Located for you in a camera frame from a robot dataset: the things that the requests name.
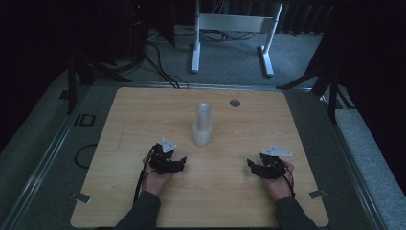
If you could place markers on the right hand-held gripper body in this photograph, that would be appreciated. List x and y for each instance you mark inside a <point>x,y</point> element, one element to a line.
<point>271,166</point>

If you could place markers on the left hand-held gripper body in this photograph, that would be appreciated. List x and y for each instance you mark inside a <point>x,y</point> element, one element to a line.
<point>162,161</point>

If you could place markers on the stack of clear plastic cups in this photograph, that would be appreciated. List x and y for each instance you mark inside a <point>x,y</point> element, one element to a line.
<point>202,127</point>

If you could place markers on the person's left hand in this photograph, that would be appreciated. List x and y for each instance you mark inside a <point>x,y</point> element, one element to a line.
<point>154,182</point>

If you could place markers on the person's right hand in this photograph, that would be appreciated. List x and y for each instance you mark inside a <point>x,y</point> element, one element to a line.
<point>279,188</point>

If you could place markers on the grey tape piece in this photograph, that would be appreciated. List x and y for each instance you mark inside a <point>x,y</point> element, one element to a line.
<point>318,194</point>
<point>81,197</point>

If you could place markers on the black metal stand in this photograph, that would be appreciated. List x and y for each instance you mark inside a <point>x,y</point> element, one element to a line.
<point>79,70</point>
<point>328,80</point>

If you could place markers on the white metal desk frame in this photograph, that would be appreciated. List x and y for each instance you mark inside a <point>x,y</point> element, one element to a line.
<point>234,22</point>

